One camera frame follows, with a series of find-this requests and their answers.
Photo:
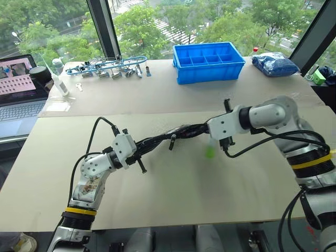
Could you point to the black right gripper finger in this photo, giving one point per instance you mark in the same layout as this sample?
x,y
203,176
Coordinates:
x,y
200,126
200,132

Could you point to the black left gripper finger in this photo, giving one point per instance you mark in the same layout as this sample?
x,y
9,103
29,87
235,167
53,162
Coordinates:
x,y
140,152
145,143

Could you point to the green highlighter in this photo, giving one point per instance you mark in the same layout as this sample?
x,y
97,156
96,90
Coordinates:
x,y
210,151

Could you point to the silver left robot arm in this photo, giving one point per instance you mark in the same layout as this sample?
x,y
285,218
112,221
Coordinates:
x,y
89,181

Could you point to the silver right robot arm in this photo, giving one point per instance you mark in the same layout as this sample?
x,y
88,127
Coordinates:
x,y
296,131

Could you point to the blue compartment bin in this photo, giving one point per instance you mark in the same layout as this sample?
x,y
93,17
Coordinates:
x,y
210,71

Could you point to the silver padlock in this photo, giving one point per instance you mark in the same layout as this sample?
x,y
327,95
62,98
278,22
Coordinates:
x,y
116,76
103,75
86,74
129,73
138,72

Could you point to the small blue padlock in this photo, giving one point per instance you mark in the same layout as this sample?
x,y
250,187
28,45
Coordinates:
x,y
148,71

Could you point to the grey rounded shape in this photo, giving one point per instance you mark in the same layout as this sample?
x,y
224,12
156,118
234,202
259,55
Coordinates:
x,y
143,240

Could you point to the clear plastic sheet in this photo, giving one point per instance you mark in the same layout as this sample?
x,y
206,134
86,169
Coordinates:
x,y
58,106

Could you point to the blue mesh bag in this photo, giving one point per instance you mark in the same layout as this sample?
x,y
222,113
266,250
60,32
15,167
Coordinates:
x,y
274,65

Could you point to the white squeeze tube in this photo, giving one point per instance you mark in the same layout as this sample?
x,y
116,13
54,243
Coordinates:
x,y
59,84

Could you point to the grey water bottle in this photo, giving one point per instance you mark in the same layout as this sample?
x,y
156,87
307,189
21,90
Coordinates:
x,y
57,65

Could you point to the black window pillar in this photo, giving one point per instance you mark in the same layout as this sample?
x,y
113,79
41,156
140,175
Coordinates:
x,y
315,34
103,29

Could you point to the black round container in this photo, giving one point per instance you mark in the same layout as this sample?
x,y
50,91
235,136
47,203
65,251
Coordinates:
x,y
39,74

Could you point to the green box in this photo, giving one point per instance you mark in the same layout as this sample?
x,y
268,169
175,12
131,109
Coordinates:
x,y
319,77

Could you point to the black side table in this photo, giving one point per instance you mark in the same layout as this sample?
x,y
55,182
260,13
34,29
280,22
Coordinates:
x,y
325,95

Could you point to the grey laptop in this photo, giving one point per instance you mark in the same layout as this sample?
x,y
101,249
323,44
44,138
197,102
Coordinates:
x,y
18,105

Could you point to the dark blue cloth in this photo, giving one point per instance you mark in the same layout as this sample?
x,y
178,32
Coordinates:
x,y
330,74

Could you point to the white shoe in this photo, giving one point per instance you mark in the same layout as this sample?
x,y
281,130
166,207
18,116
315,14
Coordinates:
x,y
26,243

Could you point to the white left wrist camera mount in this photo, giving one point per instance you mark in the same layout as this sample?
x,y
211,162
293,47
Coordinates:
x,y
123,148

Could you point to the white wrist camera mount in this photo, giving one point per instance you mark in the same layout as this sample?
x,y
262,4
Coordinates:
x,y
123,148
225,124

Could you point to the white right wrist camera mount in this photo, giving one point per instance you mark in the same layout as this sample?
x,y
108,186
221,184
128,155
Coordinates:
x,y
225,124

